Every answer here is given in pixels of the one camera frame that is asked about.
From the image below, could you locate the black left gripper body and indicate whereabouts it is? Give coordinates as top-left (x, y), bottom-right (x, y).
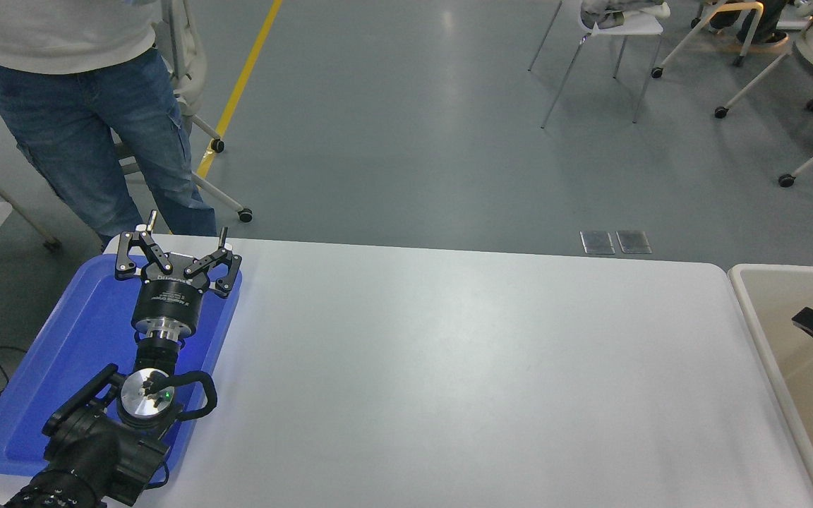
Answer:
top-left (131, 254), bottom-right (205, 325)

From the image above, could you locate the large pale bin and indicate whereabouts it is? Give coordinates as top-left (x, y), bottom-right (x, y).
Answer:
top-left (728, 263), bottom-right (813, 508)

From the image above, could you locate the blue plastic tray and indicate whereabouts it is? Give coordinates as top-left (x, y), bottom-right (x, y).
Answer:
top-left (0, 254), bottom-right (243, 488)

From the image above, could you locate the person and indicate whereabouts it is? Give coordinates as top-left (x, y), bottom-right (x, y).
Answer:
top-left (692, 0), bottom-right (792, 49)
top-left (0, 0), bottom-right (218, 249)

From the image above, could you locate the grey white office chair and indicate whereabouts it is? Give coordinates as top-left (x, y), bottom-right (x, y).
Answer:
top-left (114, 0), bottom-right (253, 224)

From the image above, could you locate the metal floor outlet plate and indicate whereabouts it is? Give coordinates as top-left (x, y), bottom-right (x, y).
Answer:
top-left (616, 230), bottom-right (652, 255)
top-left (580, 231), bottom-right (615, 255)

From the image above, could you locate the white chair with metal legs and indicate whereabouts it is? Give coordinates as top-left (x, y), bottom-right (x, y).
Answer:
top-left (528, 0), bottom-right (665, 130)

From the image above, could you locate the pale cloth bundle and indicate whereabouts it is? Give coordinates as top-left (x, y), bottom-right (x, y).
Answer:
top-left (579, 0), bottom-right (670, 30)

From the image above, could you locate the tan frame castor chair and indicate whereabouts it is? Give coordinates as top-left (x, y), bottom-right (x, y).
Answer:
top-left (650, 0), bottom-right (767, 78)

